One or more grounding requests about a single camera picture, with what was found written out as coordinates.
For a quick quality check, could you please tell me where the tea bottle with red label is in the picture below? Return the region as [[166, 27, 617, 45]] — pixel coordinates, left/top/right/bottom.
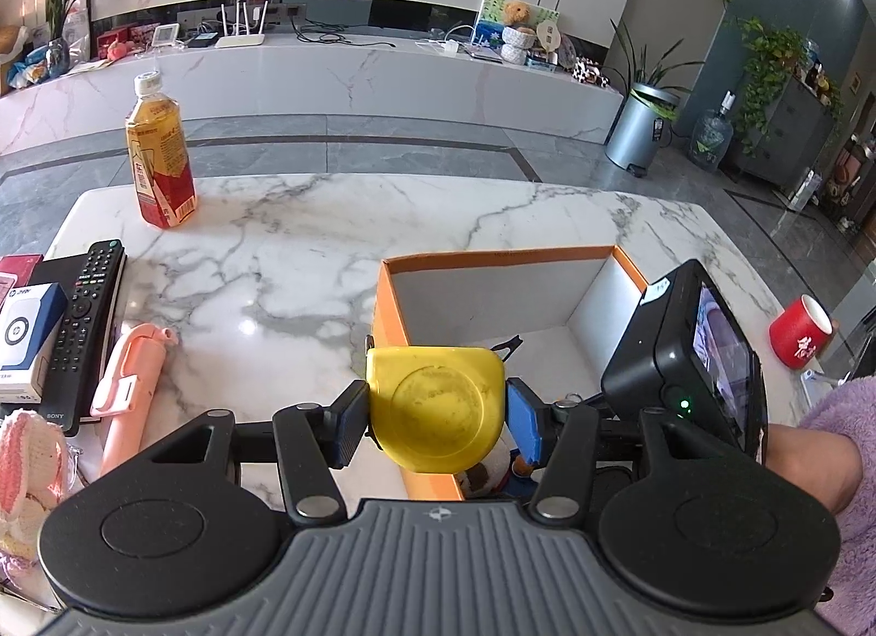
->
[[124, 71, 198, 230]]

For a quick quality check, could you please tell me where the leafy plant in glass vase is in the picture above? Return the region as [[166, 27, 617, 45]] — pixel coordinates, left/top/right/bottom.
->
[[47, 0, 117, 72]]

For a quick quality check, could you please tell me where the landscape painting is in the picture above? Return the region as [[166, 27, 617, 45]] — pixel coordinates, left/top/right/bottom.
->
[[474, 0, 561, 59]]

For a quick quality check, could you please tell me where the grey cabinet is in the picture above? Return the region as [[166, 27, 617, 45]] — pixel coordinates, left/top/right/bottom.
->
[[742, 71, 836, 189]]

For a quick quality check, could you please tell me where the black remote control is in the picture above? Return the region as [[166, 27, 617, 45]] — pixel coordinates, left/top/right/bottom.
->
[[42, 239, 128, 437]]

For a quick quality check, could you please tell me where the person's right forearm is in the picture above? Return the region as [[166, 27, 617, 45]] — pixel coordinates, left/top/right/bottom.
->
[[763, 379, 876, 636]]

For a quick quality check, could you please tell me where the black power cord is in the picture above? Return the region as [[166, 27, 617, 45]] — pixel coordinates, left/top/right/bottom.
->
[[294, 16, 398, 49]]

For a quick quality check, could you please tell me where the white marble tv cabinet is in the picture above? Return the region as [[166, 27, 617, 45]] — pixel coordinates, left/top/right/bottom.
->
[[0, 34, 625, 158]]

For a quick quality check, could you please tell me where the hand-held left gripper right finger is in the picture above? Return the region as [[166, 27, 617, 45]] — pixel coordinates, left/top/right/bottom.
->
[[505, 376, 748, 522]]

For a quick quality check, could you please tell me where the trailing ivy plant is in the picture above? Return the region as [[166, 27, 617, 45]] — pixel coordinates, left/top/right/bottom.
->
[[735, 16, 846, 154]]

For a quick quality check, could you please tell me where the silver trash can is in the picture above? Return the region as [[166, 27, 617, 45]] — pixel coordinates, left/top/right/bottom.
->
[[604, 83, 680, 178]]

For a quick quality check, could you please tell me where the orange cardboard box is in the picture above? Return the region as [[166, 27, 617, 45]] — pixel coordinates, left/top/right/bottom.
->
[[373, 245, 650, 500]]

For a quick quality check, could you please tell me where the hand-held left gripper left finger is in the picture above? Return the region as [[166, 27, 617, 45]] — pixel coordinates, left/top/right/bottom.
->
[[140, 379, 374, 522]]

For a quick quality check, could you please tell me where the white woven pot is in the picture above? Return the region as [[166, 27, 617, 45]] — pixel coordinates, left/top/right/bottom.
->
[[502, 26, 537, 62]]

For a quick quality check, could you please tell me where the clear water jug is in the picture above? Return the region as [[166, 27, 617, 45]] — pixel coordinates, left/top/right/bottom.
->
[[691, 90, 736, 173]]

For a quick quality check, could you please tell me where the pink selfie stick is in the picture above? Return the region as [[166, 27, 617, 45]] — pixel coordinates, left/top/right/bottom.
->
[[90, 325, 180, 478]]

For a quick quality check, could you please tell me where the long-leaf potted plant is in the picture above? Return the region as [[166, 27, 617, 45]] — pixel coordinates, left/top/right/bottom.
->
[[609, 20, 706, 124]]

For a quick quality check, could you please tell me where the white router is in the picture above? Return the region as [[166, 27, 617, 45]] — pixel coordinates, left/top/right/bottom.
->
[[215, 1, 269, 49]]

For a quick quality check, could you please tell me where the white and blue box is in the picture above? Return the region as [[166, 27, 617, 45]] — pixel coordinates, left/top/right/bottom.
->
[[0, 281, 70, 404]]

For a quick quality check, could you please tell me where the pink white striped knit item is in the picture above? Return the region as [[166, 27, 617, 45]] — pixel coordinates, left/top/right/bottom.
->
[[0, 409, 71, 565]]

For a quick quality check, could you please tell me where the yellow tape measure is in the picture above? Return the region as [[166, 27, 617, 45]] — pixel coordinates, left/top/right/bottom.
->
[[366, 345, 508, 475]]

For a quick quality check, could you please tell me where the red mug with wooden handle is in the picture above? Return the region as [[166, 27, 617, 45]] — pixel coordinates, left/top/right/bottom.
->
[[768, 294, 837, 372]]

